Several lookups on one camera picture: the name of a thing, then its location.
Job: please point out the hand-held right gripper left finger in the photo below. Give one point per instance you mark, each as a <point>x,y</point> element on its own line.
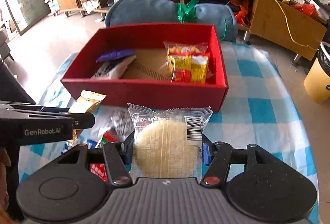
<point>129,149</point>

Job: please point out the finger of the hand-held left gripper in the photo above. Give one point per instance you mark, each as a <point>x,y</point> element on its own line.
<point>83,120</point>
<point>25,106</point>

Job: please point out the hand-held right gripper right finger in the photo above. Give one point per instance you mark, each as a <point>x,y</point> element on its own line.
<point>206,151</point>

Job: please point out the gold snack packet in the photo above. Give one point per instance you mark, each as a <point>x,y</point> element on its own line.
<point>87,101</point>

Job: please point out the red green snack packet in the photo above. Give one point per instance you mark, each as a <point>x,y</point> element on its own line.
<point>107,139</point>

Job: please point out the silver snack packet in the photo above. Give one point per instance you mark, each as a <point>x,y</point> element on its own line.
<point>116,120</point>

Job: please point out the round white cake packet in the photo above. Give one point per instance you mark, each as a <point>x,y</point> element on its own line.
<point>162,141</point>

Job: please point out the red cardboard box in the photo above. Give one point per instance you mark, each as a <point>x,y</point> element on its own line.
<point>144,95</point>

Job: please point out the red and white snack packet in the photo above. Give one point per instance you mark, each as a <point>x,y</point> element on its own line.
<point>110,69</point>

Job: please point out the purple snack packet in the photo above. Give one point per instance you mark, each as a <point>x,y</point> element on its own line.
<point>116,55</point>

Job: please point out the clear packet of yellow snack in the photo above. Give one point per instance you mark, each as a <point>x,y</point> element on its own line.
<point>185,64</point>

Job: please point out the blue checkered tablecloth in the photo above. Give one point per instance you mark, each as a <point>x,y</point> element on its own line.
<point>257,110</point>

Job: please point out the white paper bag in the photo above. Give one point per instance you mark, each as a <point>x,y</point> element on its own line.
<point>90,6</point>

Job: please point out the rolled blue blanket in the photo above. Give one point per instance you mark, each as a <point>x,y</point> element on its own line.
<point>144,10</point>

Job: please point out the yellow trash bin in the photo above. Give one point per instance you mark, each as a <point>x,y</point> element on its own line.
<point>317,82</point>

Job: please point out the orange plastic bag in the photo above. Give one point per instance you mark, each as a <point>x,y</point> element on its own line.
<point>241,16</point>

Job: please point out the green ribbon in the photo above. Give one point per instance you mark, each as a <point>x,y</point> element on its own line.
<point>184,11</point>

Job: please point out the wooden television cabinet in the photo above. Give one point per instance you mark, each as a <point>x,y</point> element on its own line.
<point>273,20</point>

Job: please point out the red plastic bag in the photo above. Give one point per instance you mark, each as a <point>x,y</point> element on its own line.
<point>305,10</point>

